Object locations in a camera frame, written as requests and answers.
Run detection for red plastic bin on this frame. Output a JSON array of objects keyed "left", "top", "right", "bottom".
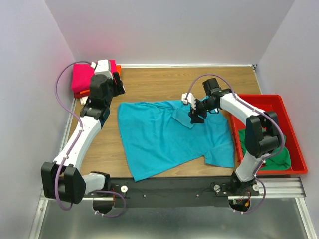
[{"left": 227, "top": 94, "right": 308, "bottom": 175}]

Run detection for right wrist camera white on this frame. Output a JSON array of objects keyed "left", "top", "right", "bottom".
[{"left": 181, "top": 93, "right": 196, "bottom": 109}]

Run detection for pink folded t shirt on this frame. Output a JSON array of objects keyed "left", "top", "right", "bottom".
[{"left": 71, "top": 59, "right": 118, "bottom": 93}]

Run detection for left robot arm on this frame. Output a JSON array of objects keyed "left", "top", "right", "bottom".
[{"left": 41, "top": 72, "right": 125, "bottom": 204}]

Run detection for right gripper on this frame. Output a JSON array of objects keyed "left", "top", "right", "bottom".
[{"left": 188, "top": 98, "right": 217, "bottom": 124}]

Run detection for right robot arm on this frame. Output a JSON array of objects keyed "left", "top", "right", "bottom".
[{"left": 181, "top": 74, "right": 285, "bottom": 195}]

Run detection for aluminium frame rail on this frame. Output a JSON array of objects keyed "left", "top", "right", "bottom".
[{"left": 27, "top": 99, "right": 306, "bottom": 239}]

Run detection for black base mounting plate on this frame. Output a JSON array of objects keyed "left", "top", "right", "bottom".
[{"left": 90, "top": 176, "right": 259, "bottom": 217}]

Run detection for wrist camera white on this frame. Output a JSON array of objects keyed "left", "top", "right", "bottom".
[
  {"left": 181, "top": 93, "right": 196, "bottom": 109},
  {"left": 90, "top": 60, "right": 113, "bottom": 79}
]

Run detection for white folded t shirt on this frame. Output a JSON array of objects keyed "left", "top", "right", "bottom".
[{"left": 79, "top": 96, "right": 88, "bottom": 106}]

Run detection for teal t shirt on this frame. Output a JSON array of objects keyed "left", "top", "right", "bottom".
[{"left": 118, "top": 101, "right": 235, "bottom": 181}]

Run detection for green t shirt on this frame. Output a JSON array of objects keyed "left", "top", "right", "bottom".
[{"left": 238, "top": 129, "right": 291, "bottom": 171}]

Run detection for orange folded t shirt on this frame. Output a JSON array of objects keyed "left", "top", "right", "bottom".
[{"left": 79, "top": 65, "right": 122, "bottom": 95}]

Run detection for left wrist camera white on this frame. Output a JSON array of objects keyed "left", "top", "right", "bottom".
[{"left": 90, "top": 60, "right": 113, "bottom": 79}]

